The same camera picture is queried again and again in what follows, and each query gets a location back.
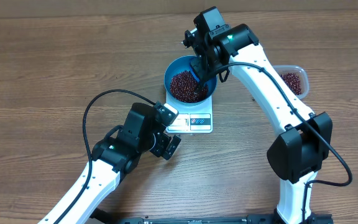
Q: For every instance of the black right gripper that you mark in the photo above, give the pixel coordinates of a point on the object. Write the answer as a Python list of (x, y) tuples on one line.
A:
[(198, 69)]

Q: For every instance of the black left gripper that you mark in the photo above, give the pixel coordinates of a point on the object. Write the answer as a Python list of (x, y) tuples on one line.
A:
[(159, 150)]

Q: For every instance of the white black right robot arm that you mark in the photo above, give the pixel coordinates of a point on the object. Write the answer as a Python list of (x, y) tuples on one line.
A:
[(302, 137)]

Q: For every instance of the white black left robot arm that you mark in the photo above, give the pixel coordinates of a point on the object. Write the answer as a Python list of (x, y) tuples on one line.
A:
[(115, 156)]

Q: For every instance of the teal metal bowl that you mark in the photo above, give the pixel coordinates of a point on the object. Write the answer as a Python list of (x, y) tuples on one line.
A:
[(179, 65)]

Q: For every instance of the white digital kitchen scale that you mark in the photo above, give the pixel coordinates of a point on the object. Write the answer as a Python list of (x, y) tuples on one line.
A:
[(193, 118)]

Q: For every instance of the red beans in bowl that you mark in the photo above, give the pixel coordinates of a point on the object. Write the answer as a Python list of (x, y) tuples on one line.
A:
[(183, 86)]

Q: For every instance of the clear container of red beans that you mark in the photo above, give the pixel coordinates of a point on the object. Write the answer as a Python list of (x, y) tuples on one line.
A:
[(295, 78)]

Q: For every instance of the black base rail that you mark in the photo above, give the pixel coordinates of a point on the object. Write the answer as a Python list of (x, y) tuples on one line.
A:
[(100, 217)]

